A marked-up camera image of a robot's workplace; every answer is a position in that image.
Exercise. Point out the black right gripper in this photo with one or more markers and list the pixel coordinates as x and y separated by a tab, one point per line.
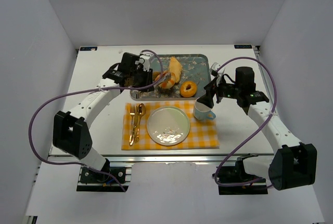
212	89

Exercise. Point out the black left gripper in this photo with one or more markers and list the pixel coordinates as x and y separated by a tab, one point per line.
146	79

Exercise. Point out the round orange white bread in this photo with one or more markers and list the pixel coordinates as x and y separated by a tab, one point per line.
166	80

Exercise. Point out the long yellow bread roll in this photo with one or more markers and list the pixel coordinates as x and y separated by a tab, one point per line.
176	68

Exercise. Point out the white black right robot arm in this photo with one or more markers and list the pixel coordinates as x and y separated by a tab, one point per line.
293	164

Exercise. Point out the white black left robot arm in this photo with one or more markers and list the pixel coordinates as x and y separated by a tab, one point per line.
71	129

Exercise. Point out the orange donut bread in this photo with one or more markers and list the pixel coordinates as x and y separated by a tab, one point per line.
188	89

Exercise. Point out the white blue mug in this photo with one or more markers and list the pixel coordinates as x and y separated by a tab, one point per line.
202	112

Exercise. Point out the gold spoon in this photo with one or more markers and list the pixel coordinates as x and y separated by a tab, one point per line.
141	110

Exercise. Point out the floral teal serving tray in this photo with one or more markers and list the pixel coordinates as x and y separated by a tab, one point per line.
195	69

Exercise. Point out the yellow checkered placemat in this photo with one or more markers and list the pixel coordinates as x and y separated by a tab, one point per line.
202	134

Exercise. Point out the gold fork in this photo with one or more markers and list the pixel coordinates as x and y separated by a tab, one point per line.
132	114

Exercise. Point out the white round plate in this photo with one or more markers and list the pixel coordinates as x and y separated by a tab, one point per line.
168	126

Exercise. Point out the blue right corner label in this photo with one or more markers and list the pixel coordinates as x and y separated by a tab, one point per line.
242	46

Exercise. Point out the blue corner label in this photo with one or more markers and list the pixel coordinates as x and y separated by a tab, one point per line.
242	46
90	48

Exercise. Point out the blue left corner label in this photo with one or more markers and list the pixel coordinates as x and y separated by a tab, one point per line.
90	48

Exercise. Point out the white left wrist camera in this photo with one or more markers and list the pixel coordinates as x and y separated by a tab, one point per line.
145	60

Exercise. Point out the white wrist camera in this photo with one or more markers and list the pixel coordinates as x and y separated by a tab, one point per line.
217	71
145	60

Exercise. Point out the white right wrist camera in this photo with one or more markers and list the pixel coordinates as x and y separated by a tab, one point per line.
217	71

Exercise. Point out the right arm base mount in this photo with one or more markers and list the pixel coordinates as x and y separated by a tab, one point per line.
236	174

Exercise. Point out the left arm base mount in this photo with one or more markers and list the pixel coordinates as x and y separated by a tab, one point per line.
89	181

